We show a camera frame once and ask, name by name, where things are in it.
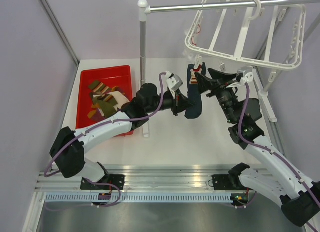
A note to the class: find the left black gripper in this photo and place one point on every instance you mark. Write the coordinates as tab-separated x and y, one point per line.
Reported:
180	102

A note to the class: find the red plastic bin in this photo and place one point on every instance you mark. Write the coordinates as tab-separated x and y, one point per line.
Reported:
111	76

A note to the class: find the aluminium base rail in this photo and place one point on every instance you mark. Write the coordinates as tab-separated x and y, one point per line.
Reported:
145	178

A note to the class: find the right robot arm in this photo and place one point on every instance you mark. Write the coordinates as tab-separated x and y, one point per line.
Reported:
296	194

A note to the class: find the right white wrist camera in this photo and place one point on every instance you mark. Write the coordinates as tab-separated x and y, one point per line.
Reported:
244	75

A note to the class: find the brown cream striped sock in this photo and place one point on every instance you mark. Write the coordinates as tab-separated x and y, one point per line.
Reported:
116	98

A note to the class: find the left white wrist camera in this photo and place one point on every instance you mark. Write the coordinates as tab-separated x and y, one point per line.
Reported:
173	81

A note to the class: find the white clip sock hanger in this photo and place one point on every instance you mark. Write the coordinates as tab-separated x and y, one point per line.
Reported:
283	43

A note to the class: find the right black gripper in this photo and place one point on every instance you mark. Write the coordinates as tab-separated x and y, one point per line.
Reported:
219	82

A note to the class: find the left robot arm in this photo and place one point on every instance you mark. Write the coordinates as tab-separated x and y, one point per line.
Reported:
69	148

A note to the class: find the olive green striped sock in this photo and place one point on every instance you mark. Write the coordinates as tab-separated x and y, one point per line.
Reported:
99	87

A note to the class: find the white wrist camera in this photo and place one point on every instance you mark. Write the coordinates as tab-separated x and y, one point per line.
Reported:
244	75
173	81

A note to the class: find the purple striped sock front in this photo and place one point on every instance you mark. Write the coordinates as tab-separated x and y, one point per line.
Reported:
94	114

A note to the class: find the white slotted cable duct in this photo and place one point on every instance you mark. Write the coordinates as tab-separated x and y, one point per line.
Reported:
140	197

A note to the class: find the olive brown patterned sock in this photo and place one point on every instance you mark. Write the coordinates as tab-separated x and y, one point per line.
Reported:
106	104

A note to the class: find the silver drying rack stand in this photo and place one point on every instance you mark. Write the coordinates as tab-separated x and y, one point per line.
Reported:
143	66

